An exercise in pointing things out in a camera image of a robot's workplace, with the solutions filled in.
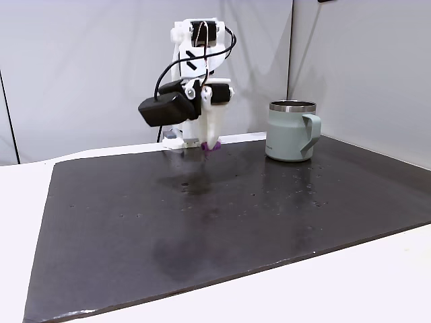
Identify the purple pen grip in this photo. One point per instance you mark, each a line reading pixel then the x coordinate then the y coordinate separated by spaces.
pixel 215 147

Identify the black table mat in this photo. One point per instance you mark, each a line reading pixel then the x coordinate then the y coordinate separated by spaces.
pixel 235 218

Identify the black object on wall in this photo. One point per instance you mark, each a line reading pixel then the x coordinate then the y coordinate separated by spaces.
pixel 326 1

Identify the black camera box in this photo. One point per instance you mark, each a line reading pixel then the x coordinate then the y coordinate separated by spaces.
pixel 165 109

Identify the grey-green mug with steel rim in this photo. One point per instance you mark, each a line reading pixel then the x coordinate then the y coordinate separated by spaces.
pixel 286 134

